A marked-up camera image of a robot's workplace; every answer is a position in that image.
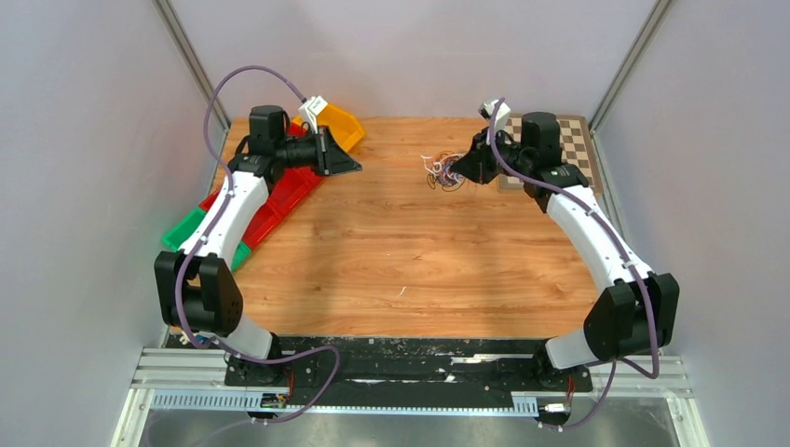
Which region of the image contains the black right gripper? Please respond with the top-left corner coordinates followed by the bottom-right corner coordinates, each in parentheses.
top-left (454, 126), bottom-right (534, 185)

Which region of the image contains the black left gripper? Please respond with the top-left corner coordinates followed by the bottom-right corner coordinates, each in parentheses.
top-left (273, 126), bottom-right (361, 177)

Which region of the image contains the brown wire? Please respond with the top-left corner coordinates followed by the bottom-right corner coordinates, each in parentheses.
top-left (427, 151), bottom-right (472, 194)

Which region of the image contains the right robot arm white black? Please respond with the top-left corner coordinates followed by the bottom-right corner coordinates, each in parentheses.
top-left (450, 100), bottom-right (680, 389)

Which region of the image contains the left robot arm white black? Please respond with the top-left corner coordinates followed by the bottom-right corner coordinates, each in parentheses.
top-left (154, 96), bottom-right (363, 386)

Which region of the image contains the yellow plastic bin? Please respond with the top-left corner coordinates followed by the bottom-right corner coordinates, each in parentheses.
top-left (318, 103), bottom-right (365, 153)

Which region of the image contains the red plastic bin middle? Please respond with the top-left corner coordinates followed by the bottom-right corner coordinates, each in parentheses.
top-left (255, 169), bottom-right (315, 220)

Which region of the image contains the red plastic bin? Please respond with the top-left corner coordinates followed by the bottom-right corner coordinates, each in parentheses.
top-left (283, 117), bottom-right (323, 199)
top-left (255, 169), bottom-right (315, 220)
top-left (198, 188), bottom-right (285, 251)

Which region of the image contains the red plastic bin far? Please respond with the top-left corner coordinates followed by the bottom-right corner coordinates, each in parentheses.
top-left (283, 117), bottom-right (323, 199)

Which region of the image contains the red plastic bin near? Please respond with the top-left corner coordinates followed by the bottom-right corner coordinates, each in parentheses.
top-left (198, 188), bottom-right (285, 251)

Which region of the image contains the wooden chessboard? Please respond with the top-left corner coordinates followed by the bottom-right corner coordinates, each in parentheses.
top-left (496, 114), bottom-right (604, 198)

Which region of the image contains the green plastic bin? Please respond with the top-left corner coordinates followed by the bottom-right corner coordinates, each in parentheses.
top-left (162, 208), bottom-right (252, 272)

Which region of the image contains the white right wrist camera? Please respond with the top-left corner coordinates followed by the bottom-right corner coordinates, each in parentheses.
top-left (478, 98), bottom-right (511, 141)

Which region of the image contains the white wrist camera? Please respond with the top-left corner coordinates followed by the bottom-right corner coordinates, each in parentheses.
top-left (298, 95), bottom-right (328, 133)
top-left (478, 98), bottom-right (511, 141)

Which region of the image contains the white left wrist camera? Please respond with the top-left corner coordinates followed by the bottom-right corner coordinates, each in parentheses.
top-left (298, 95), bottom-right (328, 133)

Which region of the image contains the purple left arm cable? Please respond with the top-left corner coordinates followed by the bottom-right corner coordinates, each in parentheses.
top-left (173, 65), bottom-right (342, 425)

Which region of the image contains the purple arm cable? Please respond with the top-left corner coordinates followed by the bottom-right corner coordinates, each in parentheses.
top-left (487, 97), bottom-right (661, 431)
top-left (173, 65), bottom-right (342, 425)

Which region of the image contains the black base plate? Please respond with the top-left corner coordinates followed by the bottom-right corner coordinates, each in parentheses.
top-left (220, 335), bottom-right (593, 409)

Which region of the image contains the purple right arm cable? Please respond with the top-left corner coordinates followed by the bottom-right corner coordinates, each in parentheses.
top-left (487, 97), bottom-right (661, 431)

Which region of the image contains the white slotted cable duct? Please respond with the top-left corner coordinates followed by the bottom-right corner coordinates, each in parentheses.
top-left (150, 393), bottom-right (539, 417)

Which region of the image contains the aluminium frame rail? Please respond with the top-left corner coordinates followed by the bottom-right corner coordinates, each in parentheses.
top-left (131, 348), bottom-right (693, 399)

